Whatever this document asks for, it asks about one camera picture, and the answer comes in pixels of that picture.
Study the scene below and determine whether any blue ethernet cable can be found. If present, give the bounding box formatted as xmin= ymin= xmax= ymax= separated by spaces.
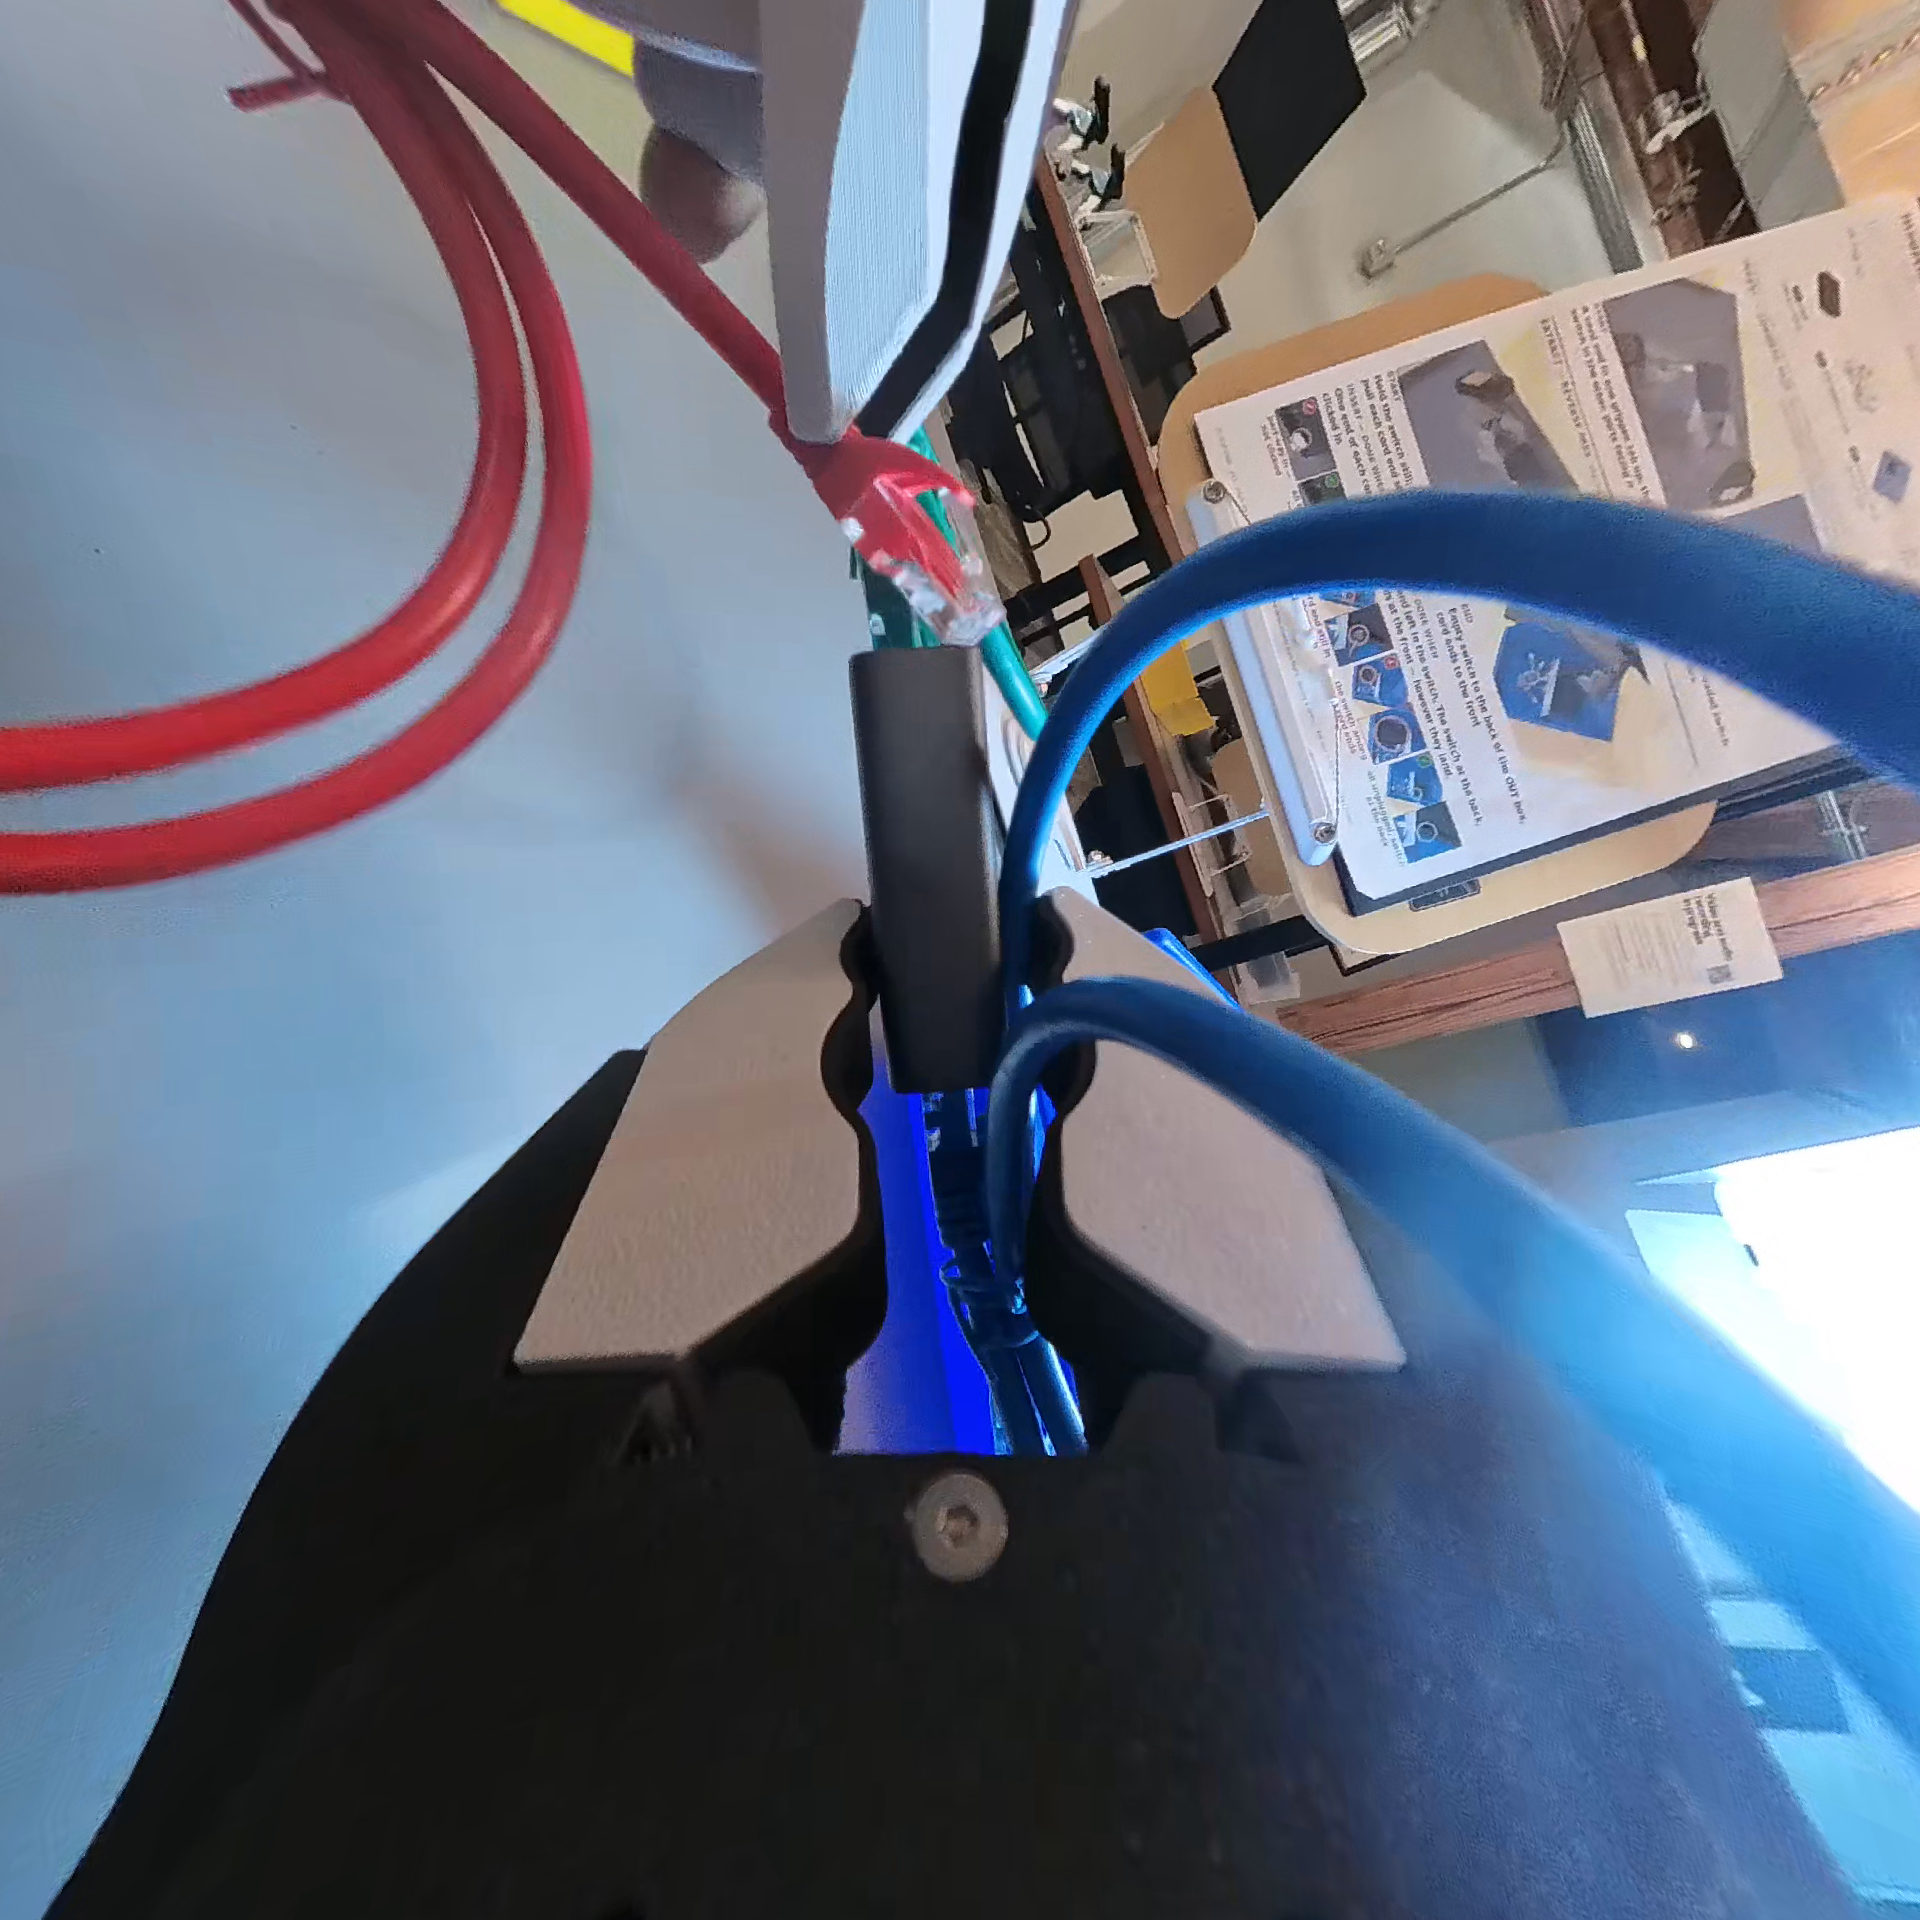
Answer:
xmin=930 ymin=492 xmax=1920 ymax=1765

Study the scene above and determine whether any black ethernet adapter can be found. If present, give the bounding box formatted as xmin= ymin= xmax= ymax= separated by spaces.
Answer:
xmin=849 ymin=644 xmax=1009 ymax=1094

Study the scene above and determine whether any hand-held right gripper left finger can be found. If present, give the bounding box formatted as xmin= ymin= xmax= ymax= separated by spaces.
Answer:
xmin=515 ymin=901 xmax=887 ymax=1412

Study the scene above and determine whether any green ethernet cable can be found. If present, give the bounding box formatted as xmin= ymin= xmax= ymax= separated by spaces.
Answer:
xmin=853 ymin=427 xmax=1052 ymax=741

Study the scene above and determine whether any blue plastic bin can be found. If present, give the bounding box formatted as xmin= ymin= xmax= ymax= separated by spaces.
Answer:
xmin=839 ymin=922 xmax=1249 ymax=1457

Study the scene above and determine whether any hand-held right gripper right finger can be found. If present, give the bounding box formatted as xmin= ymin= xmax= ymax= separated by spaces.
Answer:
xmin=1031 ymin=886 xmax=1406 ymax=1419

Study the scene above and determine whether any wooden background table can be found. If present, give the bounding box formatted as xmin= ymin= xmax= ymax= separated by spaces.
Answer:
xmin=1275 ymin=838 xmax=1920 ymax=1058

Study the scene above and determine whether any rounded wooden board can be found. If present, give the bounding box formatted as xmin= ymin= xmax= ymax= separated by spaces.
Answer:
xmin=1154 ymin=270 xmax=1920 ymax=963

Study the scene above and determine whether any printed instruction poster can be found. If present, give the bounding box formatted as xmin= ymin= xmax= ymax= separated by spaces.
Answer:
xmin=1191 ymin=195 xmax=1920 ymax=904

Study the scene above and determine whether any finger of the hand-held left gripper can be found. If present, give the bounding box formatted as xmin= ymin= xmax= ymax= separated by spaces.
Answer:
xmin=884 ymin=0 xmax=1078 ymax=441
xmin=761 ymin=0 xmax=1011 ymax=449

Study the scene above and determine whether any red ethernet cable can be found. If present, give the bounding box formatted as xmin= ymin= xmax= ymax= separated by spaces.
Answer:
xmin=0 ymin=0 xmax=1009 ymax=898

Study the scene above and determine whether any person's left hand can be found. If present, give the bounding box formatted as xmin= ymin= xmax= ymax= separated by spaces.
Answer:
xmin=637 ymin=52 xmax=771 ymax=266

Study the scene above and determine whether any white paper label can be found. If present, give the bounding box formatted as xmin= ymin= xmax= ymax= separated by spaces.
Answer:
xmin=1556 ymin=882 xmax=1787 ymax=1022

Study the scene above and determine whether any black wall panel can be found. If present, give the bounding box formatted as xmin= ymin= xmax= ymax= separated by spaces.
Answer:
xmin=1212 ymin=0 xmax=1369 ymax=222

